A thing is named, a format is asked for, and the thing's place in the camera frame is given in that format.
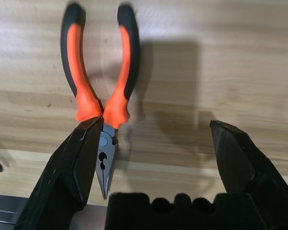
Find silver robot left leg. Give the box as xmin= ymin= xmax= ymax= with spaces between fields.
xmin=0 ymin=194 xmax=29 ymax=226

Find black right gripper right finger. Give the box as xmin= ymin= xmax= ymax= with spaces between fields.
xmin=210 ymin=119 xmax=288 ymax=230

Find orange black needle-nose pliers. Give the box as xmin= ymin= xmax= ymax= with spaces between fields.
xmin=60 ymin=2 xmax=141 ymax=201

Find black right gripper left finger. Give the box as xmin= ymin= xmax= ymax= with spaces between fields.
xmin=13 ymin=116 xmax=104 ymax=230

